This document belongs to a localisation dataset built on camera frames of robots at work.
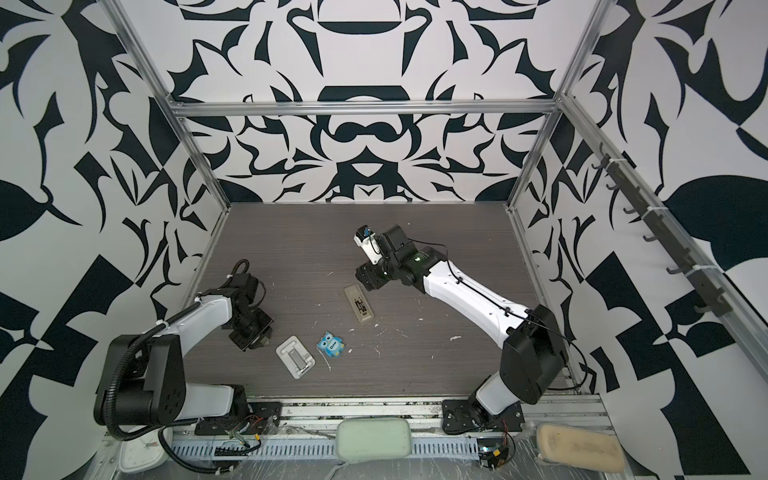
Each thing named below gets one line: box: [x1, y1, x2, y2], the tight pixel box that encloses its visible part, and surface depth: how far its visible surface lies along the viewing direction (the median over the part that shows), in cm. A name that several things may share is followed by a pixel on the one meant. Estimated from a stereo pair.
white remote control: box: [344, 284, 375, 323], surface depth 95 cm
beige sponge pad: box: [537, 424, 625, 473], surface depth 69 cm
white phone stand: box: [275, 335, 316, 380], surface depth 85 cm
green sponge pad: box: [335, 417, 413, 463], surface depth 71 cm
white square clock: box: [118, 430, 169, 474], surface depth 69 cm
